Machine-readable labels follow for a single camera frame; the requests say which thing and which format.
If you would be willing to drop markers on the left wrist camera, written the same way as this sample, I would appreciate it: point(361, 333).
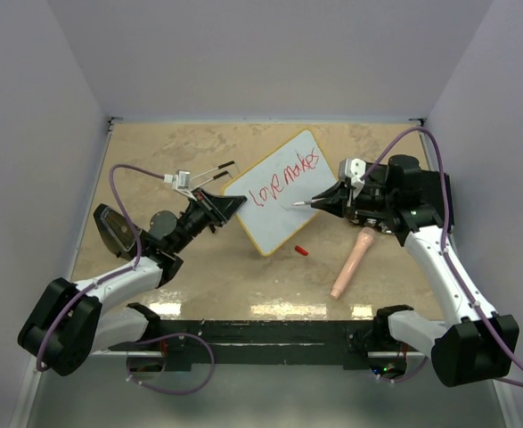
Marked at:
point(180, 182)

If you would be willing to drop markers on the black base bar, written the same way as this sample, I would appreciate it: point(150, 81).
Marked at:
point(349, 344)

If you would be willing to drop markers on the pink toy microphone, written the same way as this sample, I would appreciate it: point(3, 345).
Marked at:
point(363, 242)

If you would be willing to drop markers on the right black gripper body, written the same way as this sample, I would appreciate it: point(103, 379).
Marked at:
point(371, 199)

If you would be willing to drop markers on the black hard case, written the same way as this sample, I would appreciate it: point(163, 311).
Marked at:
point(430, 194)

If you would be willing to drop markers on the red marker cap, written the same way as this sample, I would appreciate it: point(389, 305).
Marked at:
point(301, 250)

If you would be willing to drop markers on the wire whiteboard stand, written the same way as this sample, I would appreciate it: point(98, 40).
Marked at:
point(213, 174)

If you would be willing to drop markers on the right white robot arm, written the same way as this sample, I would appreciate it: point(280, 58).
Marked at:
point(474, 342)

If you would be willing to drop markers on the yellow framed whiteboard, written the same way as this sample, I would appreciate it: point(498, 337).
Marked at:
point(294, 172)

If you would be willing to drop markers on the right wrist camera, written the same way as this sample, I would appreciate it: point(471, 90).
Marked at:
point(351, 172)

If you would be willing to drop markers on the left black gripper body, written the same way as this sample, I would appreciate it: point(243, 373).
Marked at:
point(199, 216)

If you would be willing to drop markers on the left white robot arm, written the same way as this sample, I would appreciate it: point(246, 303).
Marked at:
point(73, 320)

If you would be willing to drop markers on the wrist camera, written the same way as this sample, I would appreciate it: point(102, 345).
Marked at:
point(351, 172)
point(180, 182)

